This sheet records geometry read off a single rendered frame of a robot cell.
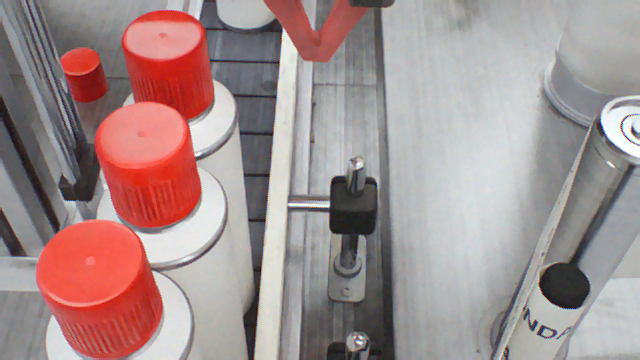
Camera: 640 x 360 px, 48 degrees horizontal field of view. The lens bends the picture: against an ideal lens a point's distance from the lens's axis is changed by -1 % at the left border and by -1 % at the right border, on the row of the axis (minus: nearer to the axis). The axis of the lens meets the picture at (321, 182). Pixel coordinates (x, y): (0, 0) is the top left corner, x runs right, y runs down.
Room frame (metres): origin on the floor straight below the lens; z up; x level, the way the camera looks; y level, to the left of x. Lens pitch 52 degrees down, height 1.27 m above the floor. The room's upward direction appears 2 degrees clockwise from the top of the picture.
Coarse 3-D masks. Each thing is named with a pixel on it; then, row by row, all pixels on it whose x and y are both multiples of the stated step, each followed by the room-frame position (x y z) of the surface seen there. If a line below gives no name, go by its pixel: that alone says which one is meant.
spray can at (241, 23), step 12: (228, 0) 0.46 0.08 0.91; (240, 0) 0.46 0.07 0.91; (252, 0) 0.46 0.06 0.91; (228, 12) 0.46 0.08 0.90; (240, 12) 0.46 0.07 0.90; (252, 12) 0.46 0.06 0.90; (264, 12) 0.47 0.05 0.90; (228, 24) 0.47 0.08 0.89; (240, 24) 0.46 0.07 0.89; (252, 24) 0.46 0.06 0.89; (264, 24) 0.47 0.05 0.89
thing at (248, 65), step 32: (224, 32) 0.46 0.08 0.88; (224, 64) 0.42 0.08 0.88; (256, 64) 0.43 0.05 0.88; (256, 96) 0.39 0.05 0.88; (256, 128) 0.36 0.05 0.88; (256, 160) 0.33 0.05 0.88; (256, 192) 0.30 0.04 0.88; (256, 224) 0.27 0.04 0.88; (256, 256) 0.25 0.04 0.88; (256, 288) 0.22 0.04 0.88; (256, 320) 0.20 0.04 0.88
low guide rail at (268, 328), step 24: (288, 48) 0.41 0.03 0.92; (288, 72) 0.38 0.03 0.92; (288, 96) 0.36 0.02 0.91; (288, 120) 0.33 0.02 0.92; (288, 144) 0.31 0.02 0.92; (288, 168) 0.29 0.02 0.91; (288, 192) 0.28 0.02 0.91; (264, 240) 0.24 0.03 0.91; (264, 264) 0.22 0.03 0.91; (264, 288) 0.20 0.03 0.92; (264, 312) 0.19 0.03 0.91; (264, 336) 0.17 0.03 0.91
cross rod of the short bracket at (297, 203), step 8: (288, 200) 0.27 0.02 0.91; (296, 200) 0.27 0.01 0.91; (304, 200) 0.27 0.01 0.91; (312, 200) 0.27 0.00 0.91; (320, 200) 0.27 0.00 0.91; (328, 200) 0.27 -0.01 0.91; (288, 208) 0.27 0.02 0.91; (296, 208) 0.27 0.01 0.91; (304, 208) 0.27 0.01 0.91; (312, 208) 0.27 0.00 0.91; (320, 208) 0.27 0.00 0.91; (328, 208) 0.27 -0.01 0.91
